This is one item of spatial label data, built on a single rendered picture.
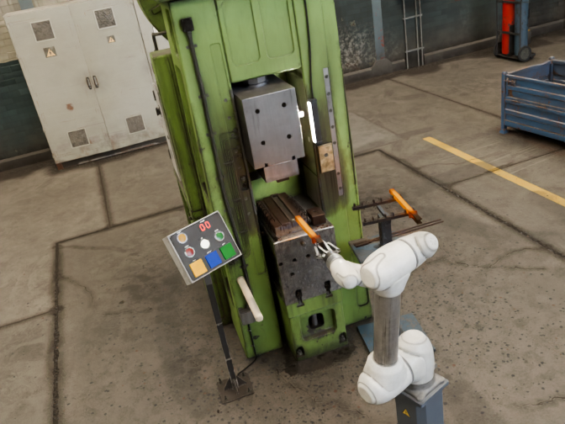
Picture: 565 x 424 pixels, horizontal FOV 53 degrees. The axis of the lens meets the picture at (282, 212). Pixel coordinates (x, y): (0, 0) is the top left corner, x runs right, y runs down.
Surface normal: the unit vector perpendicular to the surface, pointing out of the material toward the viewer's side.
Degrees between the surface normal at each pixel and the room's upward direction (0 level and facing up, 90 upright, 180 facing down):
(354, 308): 90
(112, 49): 90
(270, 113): 90
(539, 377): 0
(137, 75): 90
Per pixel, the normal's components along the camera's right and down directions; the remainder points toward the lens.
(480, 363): -0.16, -0.88
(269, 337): 0.29, 0.38
